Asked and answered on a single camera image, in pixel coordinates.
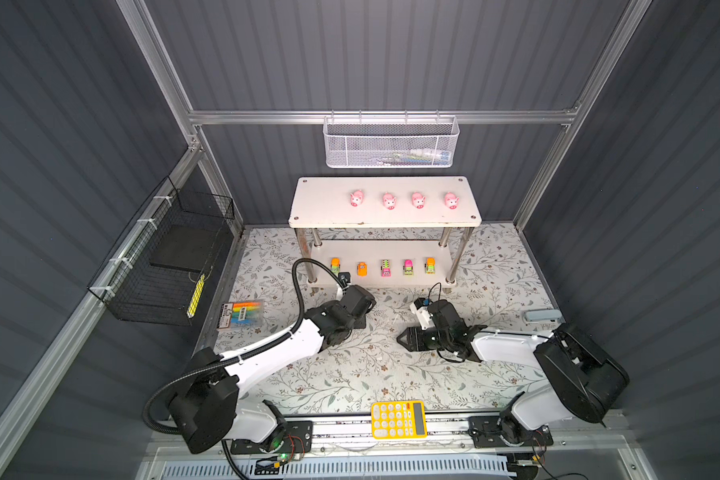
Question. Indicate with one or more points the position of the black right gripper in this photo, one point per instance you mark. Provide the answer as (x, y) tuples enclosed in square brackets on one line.
[(414, 336)]

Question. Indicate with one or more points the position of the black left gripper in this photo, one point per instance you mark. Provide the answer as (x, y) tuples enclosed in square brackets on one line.
[(362, 324)]

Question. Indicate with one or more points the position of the green orange mixer truck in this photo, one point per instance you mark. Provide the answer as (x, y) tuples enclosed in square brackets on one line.
[(335, 266)]

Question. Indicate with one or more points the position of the orange toy bulldozer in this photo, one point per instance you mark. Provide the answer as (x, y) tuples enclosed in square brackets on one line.
[(362, 269)]

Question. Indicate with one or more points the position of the pink green toy truck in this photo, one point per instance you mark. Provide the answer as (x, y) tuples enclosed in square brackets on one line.
[(385, 268)]

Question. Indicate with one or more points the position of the green orange toy truck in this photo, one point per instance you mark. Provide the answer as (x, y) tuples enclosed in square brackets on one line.
[(430, 265)]

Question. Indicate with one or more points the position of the green pink mixer truck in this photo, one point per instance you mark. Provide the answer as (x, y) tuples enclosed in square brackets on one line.
[(408, 267)]

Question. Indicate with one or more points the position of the pink pig toy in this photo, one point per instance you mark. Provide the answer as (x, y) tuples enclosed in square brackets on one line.
[(356, 198), (389, 201), (418, 200), (451, 200)]

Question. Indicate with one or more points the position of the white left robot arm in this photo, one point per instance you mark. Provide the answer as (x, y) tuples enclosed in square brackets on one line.
[(206, 403)]

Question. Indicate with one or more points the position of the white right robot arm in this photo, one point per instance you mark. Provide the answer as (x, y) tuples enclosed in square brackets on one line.
[(580, 379)]

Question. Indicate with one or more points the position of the white two-tier shelf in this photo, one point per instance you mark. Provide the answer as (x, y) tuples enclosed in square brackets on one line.
[(327, 226)]

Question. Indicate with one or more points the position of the light blue case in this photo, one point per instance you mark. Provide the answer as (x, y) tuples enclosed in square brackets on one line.
[(543, 316)]

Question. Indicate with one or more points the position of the yellow calculator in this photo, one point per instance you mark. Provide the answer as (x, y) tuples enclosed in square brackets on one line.
[(398, 420)]

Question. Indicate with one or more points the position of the colourful marker pack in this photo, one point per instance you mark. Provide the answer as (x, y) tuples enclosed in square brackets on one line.
[(238, 314)]

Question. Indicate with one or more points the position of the yellow green highlighter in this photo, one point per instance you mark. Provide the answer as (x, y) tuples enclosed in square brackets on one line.
[(196, 297)]

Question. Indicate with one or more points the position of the pens in white basket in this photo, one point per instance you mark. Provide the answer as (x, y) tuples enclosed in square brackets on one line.
[(417, 157)]

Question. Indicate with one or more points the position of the white wire wall basket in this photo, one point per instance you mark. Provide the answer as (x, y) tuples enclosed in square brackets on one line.
[(352, 142)]

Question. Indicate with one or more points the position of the black wire wall basket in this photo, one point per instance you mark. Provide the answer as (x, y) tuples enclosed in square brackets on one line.
[(185, 232)]

